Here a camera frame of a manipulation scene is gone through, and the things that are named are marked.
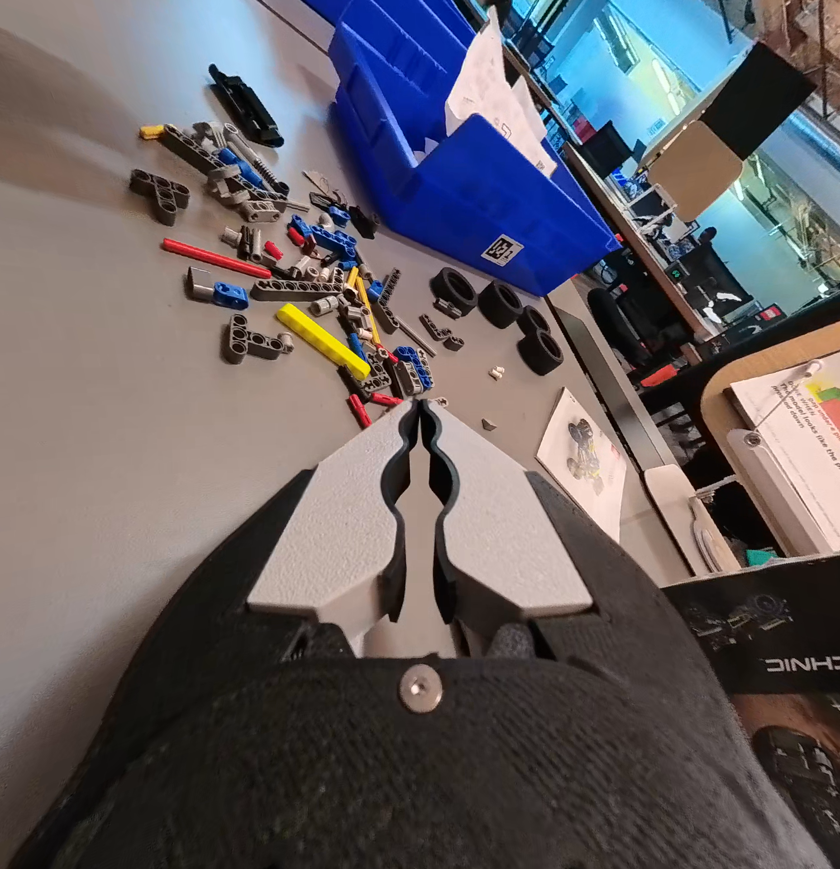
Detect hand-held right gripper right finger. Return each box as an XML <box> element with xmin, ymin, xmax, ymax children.
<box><xmin>420</xmin><ymin>399</ymin><xmax>595</xmax><ymax>658</ymax></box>

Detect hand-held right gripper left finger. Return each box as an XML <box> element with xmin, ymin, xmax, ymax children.
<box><xmin>245</xmin><ymin>398</ymin><xmax>422</xmax><ymax>658</ymax></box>

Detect pile of lego pieces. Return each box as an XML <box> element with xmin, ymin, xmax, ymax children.
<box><xmin>128</xmin><ymin>121</ymin><xmax>475</xmax><ymax>430</ymax></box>

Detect yellow lego beam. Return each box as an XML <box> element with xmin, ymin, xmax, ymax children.
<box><xmin>276</xmin><ymin>303</ymin><xmax>372</xmax><ymax>381</ymax></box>

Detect lego set box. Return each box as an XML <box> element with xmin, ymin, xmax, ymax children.
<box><xmin>663</xmin><ymin>549</ymin><xmax>840</xmax><ymax>869</ymax></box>

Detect red lego axle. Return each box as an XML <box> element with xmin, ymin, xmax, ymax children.
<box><xmin>162</xmin><ymin>238</ymin><xmax>273</xmax><ymax>281</ymax></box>

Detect black lego panel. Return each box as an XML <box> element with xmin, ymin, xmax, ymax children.
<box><xmin>208</xmin><ymin>63</ymin><xmax>285</xmax><ymax>148</ymax></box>

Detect small instruction leaflet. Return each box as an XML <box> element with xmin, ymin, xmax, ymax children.
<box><xmin>535</xmin><ymin>387</ymin><xmax>628</xmax><ymax>544</ymax></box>

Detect white flat stand base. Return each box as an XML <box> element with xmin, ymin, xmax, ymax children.
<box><xmin>644</xmin><ymin>465</ymin><xmax>741</xmax><ymax>577</ymax></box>

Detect black office chair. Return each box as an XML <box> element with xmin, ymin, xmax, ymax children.
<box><xmin>586</xmin><ymin>288</ymin><xmax>672</xmax><ymax>371</ymax></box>

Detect white poster stand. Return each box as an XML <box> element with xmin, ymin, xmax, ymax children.
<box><xmin>725</xmin><ymin>428</ymin><xmax>836</xmax><ymax>554</ymax></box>

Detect task instruction poster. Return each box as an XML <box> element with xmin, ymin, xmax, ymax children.
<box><xmin>729</xmin><ymin>358</ymin><xmax>840</xmax><ymax>552</ymax></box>

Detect tagged blue storage bin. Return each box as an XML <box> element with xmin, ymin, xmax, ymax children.
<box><xmin>328</xmin><ymin>3</ymin><xmax>622</xmax><ymax>297</ymax></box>

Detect clear plastic scrap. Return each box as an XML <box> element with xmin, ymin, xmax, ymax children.
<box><xmin>303</xmin><ymin>170</ymin><xmax>346</xmax><ymax>205</ymax></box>

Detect long office desk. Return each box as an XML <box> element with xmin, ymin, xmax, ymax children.
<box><xmin>501</xmin><ymin>41</ymin><xmax>723</xmax><ymax>344</ymax></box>

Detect hanging tan board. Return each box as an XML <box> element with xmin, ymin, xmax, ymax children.
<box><xmin>647</xmin><ymin>44</ymin><xmax>818</xmax><ymax>223</ymax></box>

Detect white paper sheets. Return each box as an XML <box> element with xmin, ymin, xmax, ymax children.
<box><xmin>444</xmin><ymin>7</ymin><xmax>558</xmax><ymax>179</ymax></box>

